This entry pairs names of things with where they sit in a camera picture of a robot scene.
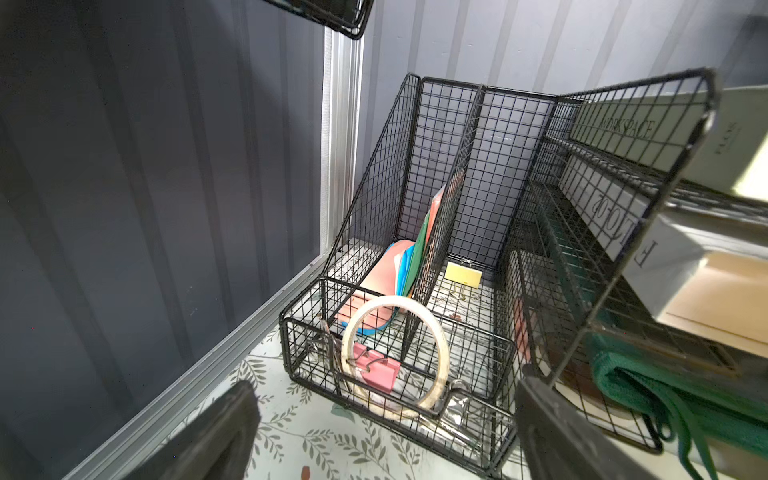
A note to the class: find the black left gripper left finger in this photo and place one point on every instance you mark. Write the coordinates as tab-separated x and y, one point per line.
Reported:
216	445

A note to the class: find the wooden embroidery hoop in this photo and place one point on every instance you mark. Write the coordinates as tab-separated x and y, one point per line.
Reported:
382	405

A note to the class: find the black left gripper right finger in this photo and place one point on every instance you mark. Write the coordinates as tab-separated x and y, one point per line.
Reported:
559	443

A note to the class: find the colourful paper sheets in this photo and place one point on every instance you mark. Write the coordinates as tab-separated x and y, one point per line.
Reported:
394	274

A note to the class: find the black wire desk organizer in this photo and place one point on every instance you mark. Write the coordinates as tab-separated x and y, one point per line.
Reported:
499	235

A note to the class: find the pink binder clip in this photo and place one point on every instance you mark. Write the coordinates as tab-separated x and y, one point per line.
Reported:
376	369

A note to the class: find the black wire wall basket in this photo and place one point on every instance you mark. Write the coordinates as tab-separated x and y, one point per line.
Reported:
348	17

